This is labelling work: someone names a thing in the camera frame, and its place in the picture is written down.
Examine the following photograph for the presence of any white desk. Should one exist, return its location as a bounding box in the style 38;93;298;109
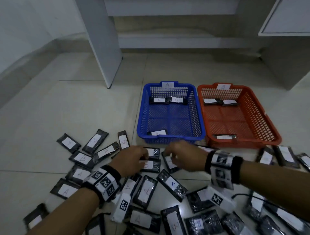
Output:
75;0;310;90

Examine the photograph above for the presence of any person's left hand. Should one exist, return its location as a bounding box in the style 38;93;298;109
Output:
108;146;150;179

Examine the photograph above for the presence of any white cabinet door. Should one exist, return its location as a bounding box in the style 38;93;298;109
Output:
258;0;310;37

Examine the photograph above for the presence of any person's right hand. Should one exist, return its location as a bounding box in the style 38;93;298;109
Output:
164;140;215;173

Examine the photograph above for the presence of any pile of black labelled packets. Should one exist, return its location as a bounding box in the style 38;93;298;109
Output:
23;129;310;235

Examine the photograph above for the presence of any blue plastic basket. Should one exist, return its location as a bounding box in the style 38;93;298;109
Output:
136;81;206;146

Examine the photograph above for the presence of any black camera cable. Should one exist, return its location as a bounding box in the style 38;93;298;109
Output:
231;192;291;211

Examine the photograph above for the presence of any orange plastic basket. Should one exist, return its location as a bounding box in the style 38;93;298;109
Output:
197;82;282;149

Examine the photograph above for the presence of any person's right forearm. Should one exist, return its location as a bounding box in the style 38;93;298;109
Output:
238;161;310;222

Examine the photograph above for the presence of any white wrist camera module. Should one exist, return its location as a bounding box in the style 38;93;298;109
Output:
111;192;132;223
206;185;237;213

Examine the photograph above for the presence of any person's left forearm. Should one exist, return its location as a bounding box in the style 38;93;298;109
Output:
26;188;100;235

